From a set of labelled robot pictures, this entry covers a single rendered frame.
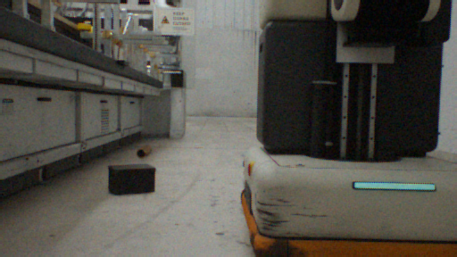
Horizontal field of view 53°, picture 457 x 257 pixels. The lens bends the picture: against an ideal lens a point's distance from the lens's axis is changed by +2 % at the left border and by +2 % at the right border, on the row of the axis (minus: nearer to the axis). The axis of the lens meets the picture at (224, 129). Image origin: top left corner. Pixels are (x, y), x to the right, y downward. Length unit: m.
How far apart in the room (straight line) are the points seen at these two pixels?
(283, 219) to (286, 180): 0.09
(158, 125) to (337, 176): 4.79
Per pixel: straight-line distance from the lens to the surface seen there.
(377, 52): 1.35
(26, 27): 1.66
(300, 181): 1.07
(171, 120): 5.64
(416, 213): 1.16
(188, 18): 5.69
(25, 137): 2.36
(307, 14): 1.41
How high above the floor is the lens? 0.43
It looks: 3 degrees down
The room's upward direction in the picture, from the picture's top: 1 degrees clockwise
